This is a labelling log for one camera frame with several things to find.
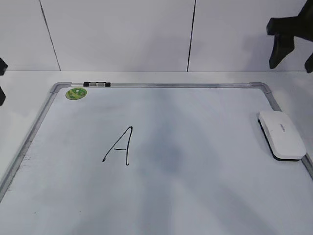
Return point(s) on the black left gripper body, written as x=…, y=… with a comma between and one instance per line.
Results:
x=3, y=66

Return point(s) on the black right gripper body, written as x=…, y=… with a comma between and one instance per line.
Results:
x=299, y=26

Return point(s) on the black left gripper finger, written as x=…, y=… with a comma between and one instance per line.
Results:
x=2, y=96

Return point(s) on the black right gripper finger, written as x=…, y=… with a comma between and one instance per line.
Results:
x=283, y=46
x=309, y=64

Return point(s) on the white rectangular board eraser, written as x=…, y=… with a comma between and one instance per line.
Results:
x=282, y=136

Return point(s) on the round green sticker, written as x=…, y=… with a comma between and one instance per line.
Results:
x=76, y=93

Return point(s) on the white board with grey frame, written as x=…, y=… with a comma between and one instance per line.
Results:
x=154, y=159

